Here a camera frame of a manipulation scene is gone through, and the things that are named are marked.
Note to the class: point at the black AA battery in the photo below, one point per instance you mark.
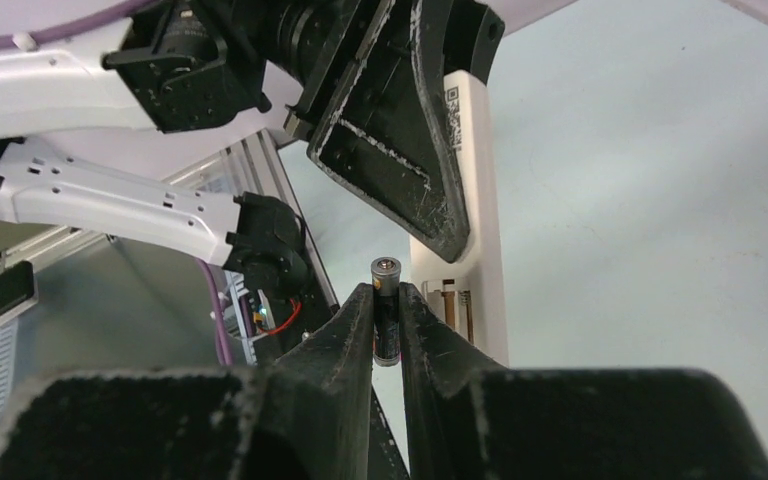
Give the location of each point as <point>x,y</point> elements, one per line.
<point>385,275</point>

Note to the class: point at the white remote control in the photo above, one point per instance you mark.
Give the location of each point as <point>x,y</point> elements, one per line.
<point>468,295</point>

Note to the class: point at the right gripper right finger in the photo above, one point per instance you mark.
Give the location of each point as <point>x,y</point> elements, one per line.
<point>469,417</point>

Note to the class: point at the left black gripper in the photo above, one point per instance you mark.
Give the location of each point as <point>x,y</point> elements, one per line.
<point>372,104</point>

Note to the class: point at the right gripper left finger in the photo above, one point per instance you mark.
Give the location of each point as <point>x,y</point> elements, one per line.
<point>172,423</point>

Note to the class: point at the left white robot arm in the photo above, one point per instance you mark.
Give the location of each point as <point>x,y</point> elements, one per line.
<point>95,111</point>

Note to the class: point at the left electronics board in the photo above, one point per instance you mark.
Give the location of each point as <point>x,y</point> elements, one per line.
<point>249,313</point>

